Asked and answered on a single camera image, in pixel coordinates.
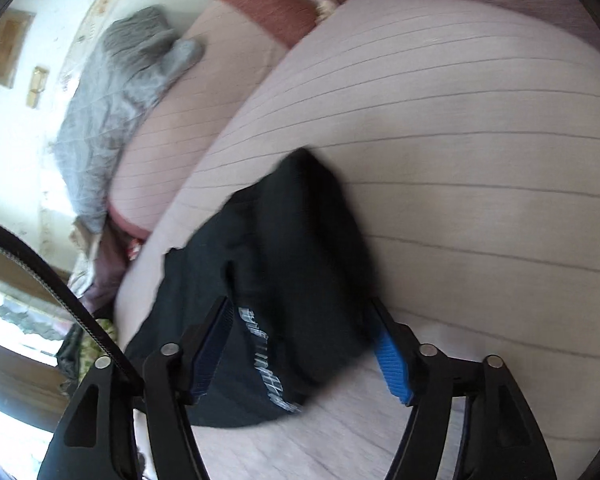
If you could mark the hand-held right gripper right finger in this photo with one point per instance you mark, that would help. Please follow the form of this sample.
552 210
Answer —
394 360

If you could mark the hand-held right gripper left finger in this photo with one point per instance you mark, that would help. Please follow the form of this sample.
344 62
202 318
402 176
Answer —
211 355

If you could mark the black pants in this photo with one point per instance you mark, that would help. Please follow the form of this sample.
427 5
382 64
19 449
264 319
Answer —
275 270

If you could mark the crumpled clothes pile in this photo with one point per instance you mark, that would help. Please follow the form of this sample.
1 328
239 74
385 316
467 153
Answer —
92 260

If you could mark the grey quilted blanket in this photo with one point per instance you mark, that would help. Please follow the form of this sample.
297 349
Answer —
115 105

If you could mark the red pillow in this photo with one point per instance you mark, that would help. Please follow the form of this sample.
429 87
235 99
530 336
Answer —
275 10

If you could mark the small wooden wall frame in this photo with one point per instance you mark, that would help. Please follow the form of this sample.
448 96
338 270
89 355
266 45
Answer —
36 86

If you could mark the wooden picture frame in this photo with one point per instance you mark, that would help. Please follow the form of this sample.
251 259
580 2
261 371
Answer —
7 50

